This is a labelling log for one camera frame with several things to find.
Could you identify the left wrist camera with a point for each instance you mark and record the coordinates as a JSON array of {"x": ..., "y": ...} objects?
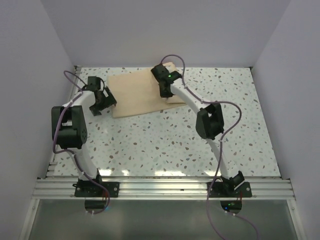
[{"x": 95, "y": 83}]

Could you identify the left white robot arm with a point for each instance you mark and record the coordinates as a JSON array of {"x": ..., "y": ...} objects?
[{"x": 69, "y": 129}]

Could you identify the beige cloth wrap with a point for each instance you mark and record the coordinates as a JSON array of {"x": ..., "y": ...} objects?
[{"x": 138, "y": 93}]

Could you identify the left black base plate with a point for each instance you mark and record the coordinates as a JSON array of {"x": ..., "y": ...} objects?
[{"x": 87, "y": 189}]

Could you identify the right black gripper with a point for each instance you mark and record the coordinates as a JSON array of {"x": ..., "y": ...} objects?
[{"x": 164, "y": 94}]

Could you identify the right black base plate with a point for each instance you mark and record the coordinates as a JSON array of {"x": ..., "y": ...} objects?
[{"x": 221, "y": 190}]

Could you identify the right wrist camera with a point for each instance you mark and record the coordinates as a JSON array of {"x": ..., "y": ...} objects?
[{"x": 160, "y": 72}]

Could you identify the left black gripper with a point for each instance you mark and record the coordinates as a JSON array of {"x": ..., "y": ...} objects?
[{"x": 95, "y": 109}]

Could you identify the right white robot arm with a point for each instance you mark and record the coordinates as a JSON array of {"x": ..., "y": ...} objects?
[{"x": 209, "y": 125}]

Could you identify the aluminium rail frame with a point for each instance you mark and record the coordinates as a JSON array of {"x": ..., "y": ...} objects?
[{"x": 166, "y": 188}]

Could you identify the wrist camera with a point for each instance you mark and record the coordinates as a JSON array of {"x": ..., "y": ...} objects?
[
  {"x": 95, "y": 83},
  {"x": 160, "y": 72}
]

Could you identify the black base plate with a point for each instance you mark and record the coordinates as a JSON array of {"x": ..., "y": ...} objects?
[
  {"x": 221, "y": 190},
  {"x": 87, "y": 189}
]

